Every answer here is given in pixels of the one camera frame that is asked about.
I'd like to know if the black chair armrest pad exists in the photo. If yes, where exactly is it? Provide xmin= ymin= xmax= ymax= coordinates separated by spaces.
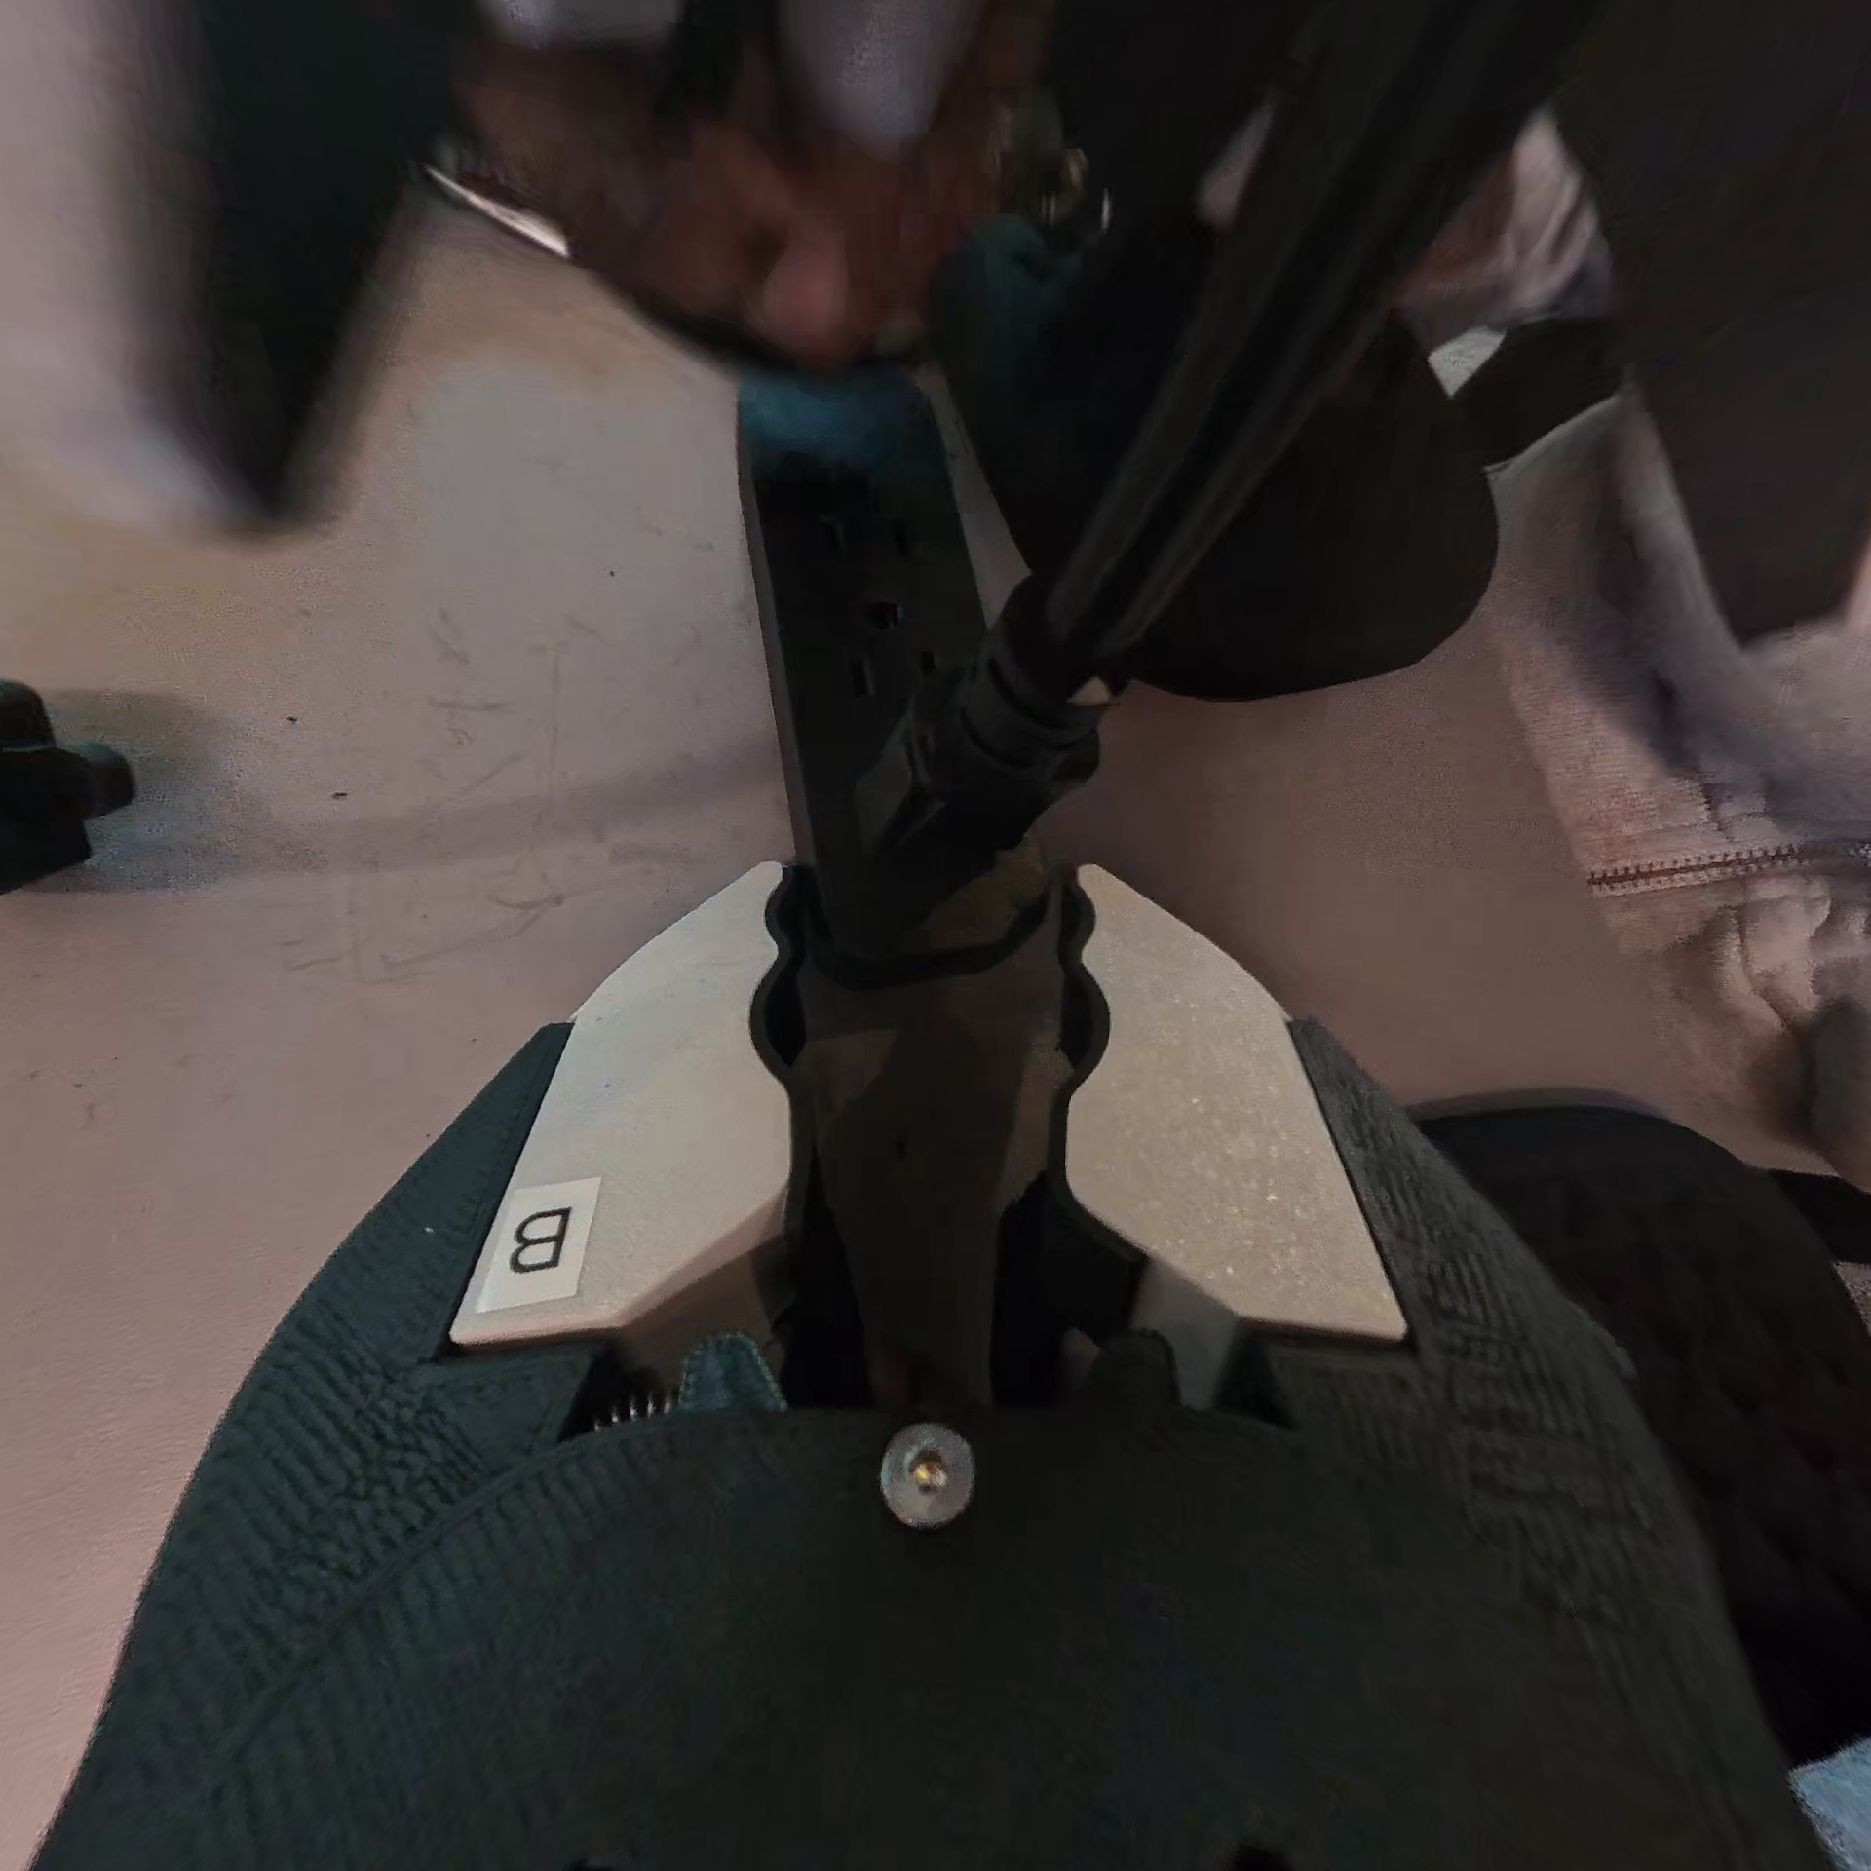
xmin=1125 ymin=314 xmax=1506 ymax=707
xmin=1410 ymin=1103 xmax=1871 ymax=1769

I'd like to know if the person's right hand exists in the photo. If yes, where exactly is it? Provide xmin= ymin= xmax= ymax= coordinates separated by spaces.
xmin=473 ymin=57 xmax=959 ymax=368

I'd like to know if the black power strip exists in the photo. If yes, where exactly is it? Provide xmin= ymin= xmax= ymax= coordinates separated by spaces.
xmin=735 ymin=366 xmax=1061 ymax=1025

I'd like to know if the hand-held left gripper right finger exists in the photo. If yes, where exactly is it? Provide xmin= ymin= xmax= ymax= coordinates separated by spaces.
xmin=1049 ymin=864 xmax=1413 ymax=1376

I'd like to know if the person's grey zip hoodie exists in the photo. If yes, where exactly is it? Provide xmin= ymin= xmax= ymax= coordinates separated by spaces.
xmin=1491 ymin=394 xmax=1871 ymax=1171

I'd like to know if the black power cord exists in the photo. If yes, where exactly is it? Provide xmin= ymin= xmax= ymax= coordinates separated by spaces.
xmin=0 ymin=0 xmax=1571 ymax=938

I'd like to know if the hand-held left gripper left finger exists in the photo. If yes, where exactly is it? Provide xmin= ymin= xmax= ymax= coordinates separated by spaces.
xmin=450 ymin=858 xmax=817 ymax=1353

